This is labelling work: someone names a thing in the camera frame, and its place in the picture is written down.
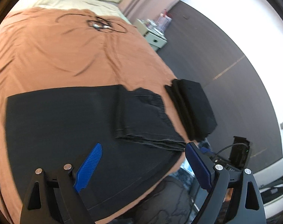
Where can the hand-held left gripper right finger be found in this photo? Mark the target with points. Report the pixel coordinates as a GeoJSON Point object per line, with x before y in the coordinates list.
{"type": "Point", "coordinates": [197, 163]}

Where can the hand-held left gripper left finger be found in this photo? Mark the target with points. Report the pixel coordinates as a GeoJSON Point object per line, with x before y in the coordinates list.
{"type": "Point", "coordinates": [90, 165]}

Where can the dark grey pants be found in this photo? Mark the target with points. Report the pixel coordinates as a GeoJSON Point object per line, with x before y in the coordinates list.
{"type": "Point", "coordinates": [62, 121]}

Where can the folded black pants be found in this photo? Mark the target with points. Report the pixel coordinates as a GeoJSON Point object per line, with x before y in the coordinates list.
{"type": "Point", "coordinates": [195, 105]}

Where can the light blue cloth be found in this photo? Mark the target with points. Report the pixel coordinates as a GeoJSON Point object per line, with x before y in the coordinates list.
{"type": "Point", "coordinates": [186, 168]}

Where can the white sofa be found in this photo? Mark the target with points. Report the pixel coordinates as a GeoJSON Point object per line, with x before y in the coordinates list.
{"type": "Point", "coordinates": [272, 168]}

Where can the person's dark patterned trousers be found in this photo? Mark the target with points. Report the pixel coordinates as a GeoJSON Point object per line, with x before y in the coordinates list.
{"type": "Point", "coordinates": [169, 203]}

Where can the brown bed blanket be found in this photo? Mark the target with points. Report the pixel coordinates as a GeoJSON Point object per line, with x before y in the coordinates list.
{"type": "Point", "coordinates": [62, 56]}

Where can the cream nightstand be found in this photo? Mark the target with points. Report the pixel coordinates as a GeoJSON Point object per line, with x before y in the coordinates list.
{"type": "Point", "coordinates": [155, 40]}

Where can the clear pink container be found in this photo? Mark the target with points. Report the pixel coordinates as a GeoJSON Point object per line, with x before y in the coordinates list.
{"type": "Point", "coordinates": [164, 21]}

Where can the pink curtain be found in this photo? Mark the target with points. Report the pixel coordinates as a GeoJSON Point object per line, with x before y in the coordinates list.
{"type": "Point", "coordinates": [143, 0]}

